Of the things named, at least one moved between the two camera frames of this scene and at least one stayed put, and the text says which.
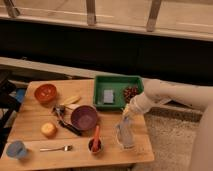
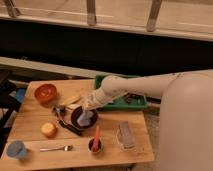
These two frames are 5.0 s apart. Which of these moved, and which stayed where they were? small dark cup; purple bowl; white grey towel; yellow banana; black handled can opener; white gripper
Moved: white gripper; white grey towel
Stayed: black handled can opener; small dark cup; purple bowl; yellow banana
